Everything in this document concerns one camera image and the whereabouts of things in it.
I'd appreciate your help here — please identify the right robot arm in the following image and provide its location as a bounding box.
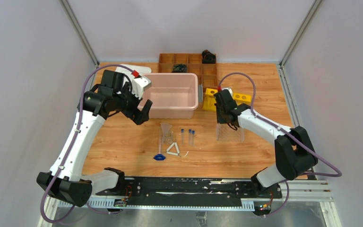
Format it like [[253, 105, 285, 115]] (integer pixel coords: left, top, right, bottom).
[[214, 89, 318, 198]]

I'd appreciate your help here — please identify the small glass beaker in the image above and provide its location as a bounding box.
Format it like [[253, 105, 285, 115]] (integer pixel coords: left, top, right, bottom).
[[163, 131, 173, 145]]

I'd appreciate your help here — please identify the black object in tray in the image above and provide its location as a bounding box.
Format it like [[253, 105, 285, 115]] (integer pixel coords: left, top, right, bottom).
[[172, 64, 188, 73]]

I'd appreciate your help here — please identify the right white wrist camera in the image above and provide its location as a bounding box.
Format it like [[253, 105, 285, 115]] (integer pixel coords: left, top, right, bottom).
[[217, 86, 234, 96]]

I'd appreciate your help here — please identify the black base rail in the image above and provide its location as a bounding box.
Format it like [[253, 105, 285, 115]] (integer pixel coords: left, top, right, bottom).
[[98, 176, 282, 209]]

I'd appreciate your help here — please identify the white clay triangle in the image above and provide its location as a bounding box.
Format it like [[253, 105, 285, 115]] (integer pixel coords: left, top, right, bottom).
[[166, 142, 180, 156]]

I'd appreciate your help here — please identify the glass funnel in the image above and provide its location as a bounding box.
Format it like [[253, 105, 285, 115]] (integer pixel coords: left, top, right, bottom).
[[160, 122, 173, 137]]

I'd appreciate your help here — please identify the yellow test tube rack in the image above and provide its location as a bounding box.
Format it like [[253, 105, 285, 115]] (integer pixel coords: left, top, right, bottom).
[[202, 87, 251, 112]]

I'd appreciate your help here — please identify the white plastic lid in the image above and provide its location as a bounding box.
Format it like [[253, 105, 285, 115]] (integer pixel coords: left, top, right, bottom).
[[115, 64, 152, 75]]

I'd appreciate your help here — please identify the pink plastic bin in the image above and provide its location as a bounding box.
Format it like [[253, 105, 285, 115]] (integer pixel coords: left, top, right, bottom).
[[138, 73, 199, 119]]

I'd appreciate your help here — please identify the blue round cap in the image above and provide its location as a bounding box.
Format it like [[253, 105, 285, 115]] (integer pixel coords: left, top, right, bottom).
[[153, 154, 166, 161]]

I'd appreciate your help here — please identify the wooden compartment tray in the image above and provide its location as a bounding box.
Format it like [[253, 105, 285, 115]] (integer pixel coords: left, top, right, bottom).
[[158, 53, 218, 89]]

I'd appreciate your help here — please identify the black object behind tray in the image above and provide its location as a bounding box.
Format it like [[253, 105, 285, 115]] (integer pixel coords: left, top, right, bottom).
[[201, 50, 216, 64]]

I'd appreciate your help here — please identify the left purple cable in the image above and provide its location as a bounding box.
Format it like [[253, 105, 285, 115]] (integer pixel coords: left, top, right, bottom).
[[40, 64, 138, 224]]

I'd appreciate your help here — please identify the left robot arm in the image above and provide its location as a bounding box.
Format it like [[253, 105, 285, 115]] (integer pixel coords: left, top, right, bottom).
[[36, 70, 152, 207]]

